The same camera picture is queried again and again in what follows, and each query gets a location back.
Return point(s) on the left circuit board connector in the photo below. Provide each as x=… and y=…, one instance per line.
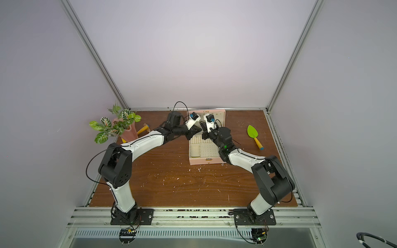
x=127, y=235

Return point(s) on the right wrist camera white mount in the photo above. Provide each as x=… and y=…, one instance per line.
x=210, y=123

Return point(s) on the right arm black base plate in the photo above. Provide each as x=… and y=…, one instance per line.
x=248, y=217

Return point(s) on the circuit board connector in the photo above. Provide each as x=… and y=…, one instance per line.
x=127, y=235
x=259, y=235

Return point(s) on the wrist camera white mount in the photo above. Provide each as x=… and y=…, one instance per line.
x=193, y=119
x=210, y=123

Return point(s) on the potted plant pink vase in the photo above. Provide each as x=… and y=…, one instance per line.
x=123, y=122

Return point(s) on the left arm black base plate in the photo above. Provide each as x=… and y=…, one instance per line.
x=135, y=216

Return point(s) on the yellow green toy rake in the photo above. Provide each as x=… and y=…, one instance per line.
x=132, y=134

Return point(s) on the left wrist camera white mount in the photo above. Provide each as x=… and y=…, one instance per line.
x=193, y=119

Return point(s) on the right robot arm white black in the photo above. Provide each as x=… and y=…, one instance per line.
x=273, y=181

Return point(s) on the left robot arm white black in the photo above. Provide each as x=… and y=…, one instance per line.
x=116, y=165

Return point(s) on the right circuit board connector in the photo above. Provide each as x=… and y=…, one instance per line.
x=259, y=235

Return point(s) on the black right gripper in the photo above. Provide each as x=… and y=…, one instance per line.
x=205, y=131

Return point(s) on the aluminium mounting rail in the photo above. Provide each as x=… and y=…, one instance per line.
x=213, y=217

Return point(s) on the pink jewelry box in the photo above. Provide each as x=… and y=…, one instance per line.
x=205, y=151

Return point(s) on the green toy trowel yellow handle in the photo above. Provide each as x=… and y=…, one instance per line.
x=252, y=132

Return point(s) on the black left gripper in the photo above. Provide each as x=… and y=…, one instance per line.
x=190, y=133

